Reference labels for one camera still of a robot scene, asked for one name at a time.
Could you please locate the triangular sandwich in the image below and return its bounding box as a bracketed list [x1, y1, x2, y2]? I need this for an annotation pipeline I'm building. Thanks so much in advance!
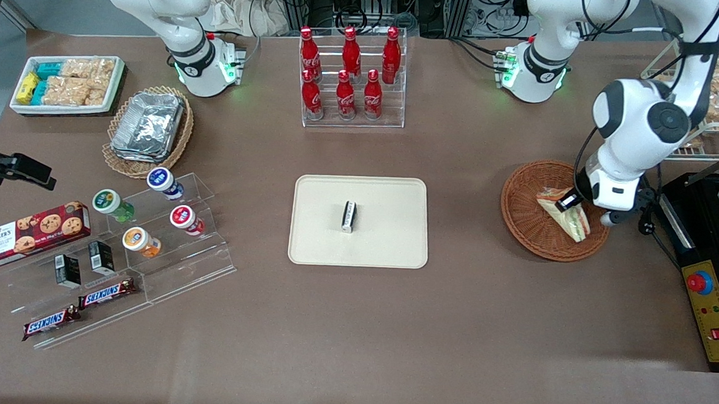
[533, 186, 594, 244]

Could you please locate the brown wicker basket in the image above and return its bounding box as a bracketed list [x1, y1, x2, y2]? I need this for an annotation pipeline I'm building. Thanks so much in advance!
[497, 158, 615, 265]

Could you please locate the light woven wicker basket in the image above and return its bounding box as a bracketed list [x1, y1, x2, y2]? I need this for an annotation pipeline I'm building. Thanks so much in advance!
[100, 83, 196, 183]

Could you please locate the beige plastic tray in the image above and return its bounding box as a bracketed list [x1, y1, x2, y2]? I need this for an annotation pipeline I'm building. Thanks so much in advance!
[288, 172, 433, 271]

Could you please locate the red Walkers cookie box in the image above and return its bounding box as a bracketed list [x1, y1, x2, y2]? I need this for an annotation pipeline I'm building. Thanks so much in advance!
[0, 197, 93, 275]

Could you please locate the yellow snack pack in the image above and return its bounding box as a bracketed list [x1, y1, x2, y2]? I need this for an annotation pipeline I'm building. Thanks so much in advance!
[17, 72, 40, 105]

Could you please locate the green lid jar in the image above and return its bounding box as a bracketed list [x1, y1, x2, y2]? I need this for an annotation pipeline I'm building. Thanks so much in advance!
[92, 188, 135, 223]

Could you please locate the clear rice cracker pack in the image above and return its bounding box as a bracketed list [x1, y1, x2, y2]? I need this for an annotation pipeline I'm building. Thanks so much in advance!
[44, 75, 91, 107]
[60, 57, 116, 80]

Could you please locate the black box appliance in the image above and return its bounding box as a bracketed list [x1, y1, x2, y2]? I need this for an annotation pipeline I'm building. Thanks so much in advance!
[657, 137, 719, 263]

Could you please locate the small black carton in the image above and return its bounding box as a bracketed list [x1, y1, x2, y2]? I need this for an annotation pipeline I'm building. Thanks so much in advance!
[53, 254, 83, 290]
[87, 240, 117, 276]

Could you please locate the white rectangular snack bin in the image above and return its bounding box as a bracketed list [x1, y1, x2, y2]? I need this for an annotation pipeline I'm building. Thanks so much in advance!
[9, 51, 126, 120]

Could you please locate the stack of foil trays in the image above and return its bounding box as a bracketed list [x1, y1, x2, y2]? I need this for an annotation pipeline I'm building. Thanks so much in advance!
[109, 90, 186, 165]

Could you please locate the orange lid jar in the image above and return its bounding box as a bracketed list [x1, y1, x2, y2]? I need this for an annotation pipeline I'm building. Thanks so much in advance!
[122, 226, 163, 260]

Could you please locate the blue lid jar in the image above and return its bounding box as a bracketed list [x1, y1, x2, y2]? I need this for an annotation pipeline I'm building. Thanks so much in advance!
[146, 166, 185, 201]

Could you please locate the Snickers chocolate bar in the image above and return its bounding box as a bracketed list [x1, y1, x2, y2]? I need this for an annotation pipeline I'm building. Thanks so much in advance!
[22, 303, 81, 344]
[77, 275, 138, 312]

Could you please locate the red lid jar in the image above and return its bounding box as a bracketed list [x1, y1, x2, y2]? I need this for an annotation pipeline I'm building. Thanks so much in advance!
[169, 204, 206, 237]

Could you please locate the yellow emergency stop control box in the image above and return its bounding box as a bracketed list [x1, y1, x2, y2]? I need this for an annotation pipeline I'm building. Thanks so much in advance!
[677, 258, 719, 373]

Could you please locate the clear acrylic stepped stand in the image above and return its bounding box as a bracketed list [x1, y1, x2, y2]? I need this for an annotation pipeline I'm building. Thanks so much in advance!
[0, 162, 242, 361]

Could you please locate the clear acrylic bottle rack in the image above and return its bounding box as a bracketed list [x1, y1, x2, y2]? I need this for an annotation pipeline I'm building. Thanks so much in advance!
[294, 22, 411, 133]

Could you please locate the small black white box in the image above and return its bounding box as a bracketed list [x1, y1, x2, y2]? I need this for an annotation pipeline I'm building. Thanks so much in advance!
[340, 200, 358, 234]

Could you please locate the red cola bottle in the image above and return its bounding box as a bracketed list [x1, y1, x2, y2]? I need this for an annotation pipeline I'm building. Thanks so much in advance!
[334, 69, 358, 121]
[381, 26, 403, 85]
[299, 68, 327, 121]
[362, 69, 385, 121]
[297, 26, 324, 81]
[340, 26, 364, 76]

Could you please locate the crumpled beige cloth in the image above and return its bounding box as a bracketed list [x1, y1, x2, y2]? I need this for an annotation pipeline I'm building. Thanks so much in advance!
[205, 0, 292, 39]

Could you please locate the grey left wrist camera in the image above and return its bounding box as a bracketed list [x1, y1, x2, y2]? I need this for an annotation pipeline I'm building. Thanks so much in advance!
[600, 207, 638, 228]

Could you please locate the black power plug cable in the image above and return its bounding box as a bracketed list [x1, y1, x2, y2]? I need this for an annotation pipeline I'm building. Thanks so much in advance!
[635, 164, 688, 269]

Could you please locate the black aluminium frame rack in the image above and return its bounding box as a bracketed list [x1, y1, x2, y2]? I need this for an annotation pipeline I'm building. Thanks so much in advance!
[273, 0, 476, 40]

